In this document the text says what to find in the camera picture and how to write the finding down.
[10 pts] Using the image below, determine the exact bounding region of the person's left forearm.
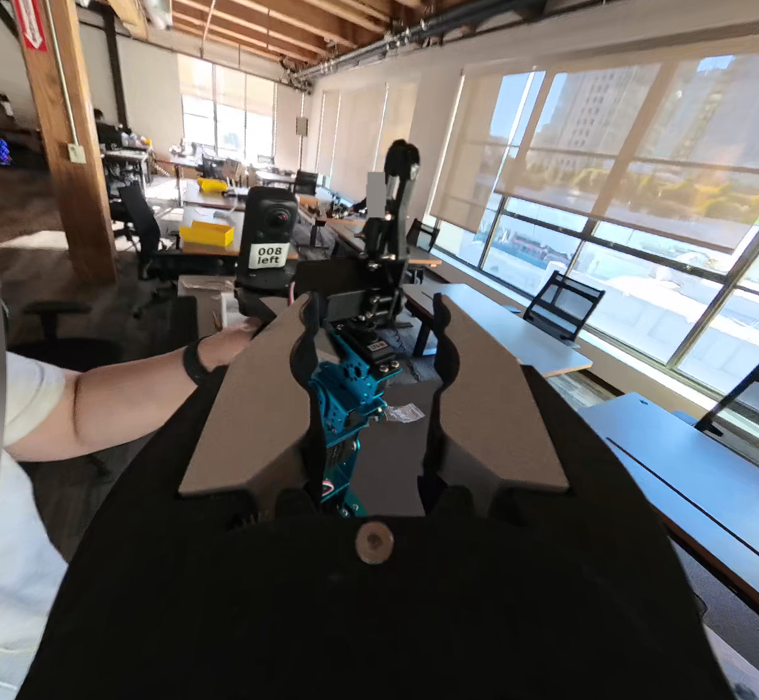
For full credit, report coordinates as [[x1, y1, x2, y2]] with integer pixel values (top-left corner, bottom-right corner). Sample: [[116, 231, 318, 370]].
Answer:
[[3, 344, 205, 464]]

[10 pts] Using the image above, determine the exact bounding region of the black mesh office chair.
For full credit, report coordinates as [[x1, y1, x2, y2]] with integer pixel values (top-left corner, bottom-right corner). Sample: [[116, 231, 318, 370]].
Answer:
[[523, 270, 607, 348]]

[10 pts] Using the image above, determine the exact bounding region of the far end window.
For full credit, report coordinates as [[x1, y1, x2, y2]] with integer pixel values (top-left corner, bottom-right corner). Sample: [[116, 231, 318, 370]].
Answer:
[[178, 54, 276, 164]]

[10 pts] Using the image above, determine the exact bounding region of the black wristband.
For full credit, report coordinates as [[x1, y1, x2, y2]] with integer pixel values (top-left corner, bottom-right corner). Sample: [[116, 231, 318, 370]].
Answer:
[[183, 337, 213, 387]]

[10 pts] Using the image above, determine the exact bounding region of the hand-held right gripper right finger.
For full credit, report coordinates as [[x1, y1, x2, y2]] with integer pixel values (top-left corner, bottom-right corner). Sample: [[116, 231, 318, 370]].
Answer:
[[422, 292, 570, 499]]

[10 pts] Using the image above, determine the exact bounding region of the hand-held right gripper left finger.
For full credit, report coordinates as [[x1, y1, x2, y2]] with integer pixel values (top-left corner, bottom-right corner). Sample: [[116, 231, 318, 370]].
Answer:
[[178, 292, 327, 499]]

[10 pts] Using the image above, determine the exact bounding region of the large yellow bin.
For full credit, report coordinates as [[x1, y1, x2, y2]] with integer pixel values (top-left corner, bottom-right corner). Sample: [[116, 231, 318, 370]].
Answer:
[[179, 220, 235, 247]]

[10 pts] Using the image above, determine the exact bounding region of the blue toy robot arm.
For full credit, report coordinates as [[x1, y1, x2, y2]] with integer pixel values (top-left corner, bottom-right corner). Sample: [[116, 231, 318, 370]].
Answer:
[[292, 139, 423, 518]]

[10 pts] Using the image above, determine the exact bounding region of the person's left hand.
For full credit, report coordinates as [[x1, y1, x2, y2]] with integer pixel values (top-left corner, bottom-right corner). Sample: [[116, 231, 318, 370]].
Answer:
[[202, 316, 263, 369]]

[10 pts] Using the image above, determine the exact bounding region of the wood edged office desk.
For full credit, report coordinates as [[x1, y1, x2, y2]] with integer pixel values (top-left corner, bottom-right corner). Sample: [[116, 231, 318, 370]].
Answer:
[[178, 196, 250, 259], [296, 196, 442, 268]]

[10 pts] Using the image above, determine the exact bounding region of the grey office desk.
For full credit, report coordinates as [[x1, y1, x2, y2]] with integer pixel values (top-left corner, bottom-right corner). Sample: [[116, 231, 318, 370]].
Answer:
[[402, 282, 594, 380]]

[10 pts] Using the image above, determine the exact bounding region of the person in white shirt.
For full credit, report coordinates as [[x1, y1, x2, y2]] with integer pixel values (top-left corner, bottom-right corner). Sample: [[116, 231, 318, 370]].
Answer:
[[0, 350, 69, 700]]

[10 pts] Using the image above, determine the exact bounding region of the white cardboard box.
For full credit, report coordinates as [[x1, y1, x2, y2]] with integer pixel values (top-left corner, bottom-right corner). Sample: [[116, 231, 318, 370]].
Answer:
[[178, 275, 238, 339]]

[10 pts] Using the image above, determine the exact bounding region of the wooden post with sign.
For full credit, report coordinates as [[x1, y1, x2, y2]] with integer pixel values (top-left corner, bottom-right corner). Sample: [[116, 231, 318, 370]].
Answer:
[[0, 0, 119, 286]]

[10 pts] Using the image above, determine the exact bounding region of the red wall sign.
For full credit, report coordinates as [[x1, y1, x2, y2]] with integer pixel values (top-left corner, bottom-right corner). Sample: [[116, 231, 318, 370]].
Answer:
[[3, 0, 48, 54]]

